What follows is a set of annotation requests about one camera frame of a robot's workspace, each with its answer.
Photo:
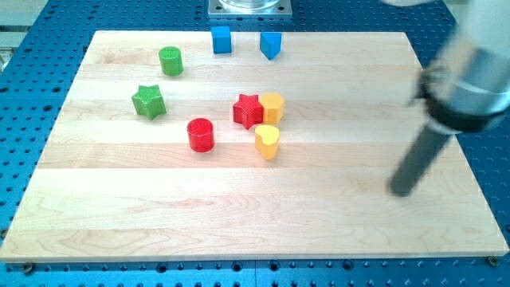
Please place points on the yellow heart block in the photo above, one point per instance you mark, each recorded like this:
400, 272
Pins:
267, 140

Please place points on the green cylinder block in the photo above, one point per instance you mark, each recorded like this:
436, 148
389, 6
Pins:
170, 59

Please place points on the green star block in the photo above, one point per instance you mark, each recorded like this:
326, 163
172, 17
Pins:
148, 101

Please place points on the red star block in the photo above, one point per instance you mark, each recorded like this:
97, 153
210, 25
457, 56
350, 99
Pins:
248, 111

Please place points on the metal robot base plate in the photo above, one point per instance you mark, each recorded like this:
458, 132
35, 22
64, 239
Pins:
249, 8

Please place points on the blue triangular prism block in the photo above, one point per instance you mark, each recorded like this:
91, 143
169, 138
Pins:
270, 44

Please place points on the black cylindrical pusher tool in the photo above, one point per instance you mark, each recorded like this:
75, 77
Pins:
421, 154

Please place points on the blue perforated metal table plate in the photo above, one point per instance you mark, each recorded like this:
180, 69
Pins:
41, 72

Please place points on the wooden board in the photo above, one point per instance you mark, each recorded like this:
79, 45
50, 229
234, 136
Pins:
112, 185

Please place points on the blue cube block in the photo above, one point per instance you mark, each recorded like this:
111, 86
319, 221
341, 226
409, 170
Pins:
221, 38

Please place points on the red cylinder block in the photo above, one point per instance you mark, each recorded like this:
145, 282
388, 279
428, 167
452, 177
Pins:
201, 134

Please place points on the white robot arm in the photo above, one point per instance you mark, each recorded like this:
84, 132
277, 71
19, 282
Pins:
466, 86

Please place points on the yellow hexagon block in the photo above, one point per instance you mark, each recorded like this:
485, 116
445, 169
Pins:
273, 107

